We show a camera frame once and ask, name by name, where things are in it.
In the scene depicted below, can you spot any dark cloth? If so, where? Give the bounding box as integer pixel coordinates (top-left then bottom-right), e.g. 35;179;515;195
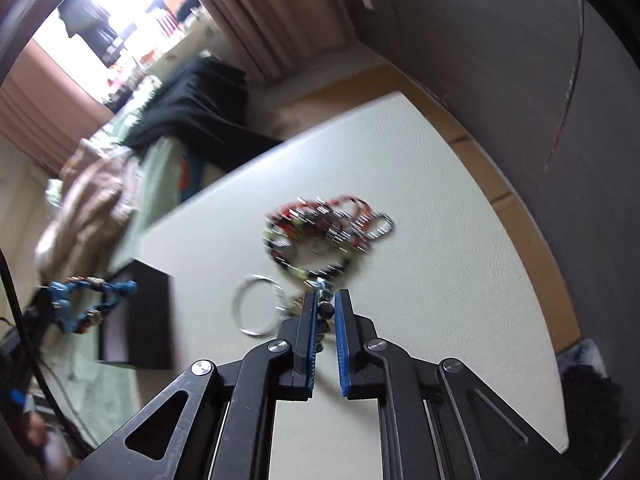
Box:
557;340;631;461

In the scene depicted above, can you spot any black cable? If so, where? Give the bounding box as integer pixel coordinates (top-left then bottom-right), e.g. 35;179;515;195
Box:
0;247;88;461

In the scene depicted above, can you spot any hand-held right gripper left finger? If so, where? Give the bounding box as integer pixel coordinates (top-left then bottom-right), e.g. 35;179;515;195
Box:
64;291;321;480

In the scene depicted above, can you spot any pile of beaded bracelets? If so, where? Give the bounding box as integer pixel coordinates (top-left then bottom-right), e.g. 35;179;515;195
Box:
262;192;398;281

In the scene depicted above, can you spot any pink curtain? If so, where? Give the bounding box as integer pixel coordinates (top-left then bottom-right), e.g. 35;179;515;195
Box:
192;0;361;83
0;37;116;176

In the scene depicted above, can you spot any dark hanging clothing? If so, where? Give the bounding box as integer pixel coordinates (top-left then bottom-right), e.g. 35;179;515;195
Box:
57;0;118;56

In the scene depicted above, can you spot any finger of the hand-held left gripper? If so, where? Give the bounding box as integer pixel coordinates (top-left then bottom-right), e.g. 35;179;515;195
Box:
21;300;58;338

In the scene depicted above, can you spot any silver bangle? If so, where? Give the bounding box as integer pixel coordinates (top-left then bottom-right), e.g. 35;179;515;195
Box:
234;274;287;337

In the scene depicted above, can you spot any pink blanket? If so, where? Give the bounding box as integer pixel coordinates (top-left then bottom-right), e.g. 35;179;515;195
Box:
35;137;146;281

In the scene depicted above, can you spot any green bed sheet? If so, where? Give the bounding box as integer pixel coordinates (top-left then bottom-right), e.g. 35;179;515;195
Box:
30;110;216;466

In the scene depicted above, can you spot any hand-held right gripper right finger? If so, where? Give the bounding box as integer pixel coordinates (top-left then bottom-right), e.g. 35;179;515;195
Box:
334;288;586;480

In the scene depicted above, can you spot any black beaded bracelet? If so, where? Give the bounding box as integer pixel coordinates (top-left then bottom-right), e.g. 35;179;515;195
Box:
314;280;337;353

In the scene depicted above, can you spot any black jewelry box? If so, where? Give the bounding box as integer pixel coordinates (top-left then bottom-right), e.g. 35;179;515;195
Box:
97;259;173;371

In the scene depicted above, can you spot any black cloth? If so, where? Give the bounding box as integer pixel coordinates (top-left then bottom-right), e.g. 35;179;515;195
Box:
122;56;281;161

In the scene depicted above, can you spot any blue beaded bracelet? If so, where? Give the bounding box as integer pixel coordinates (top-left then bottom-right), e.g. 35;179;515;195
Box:
47;276;138;335

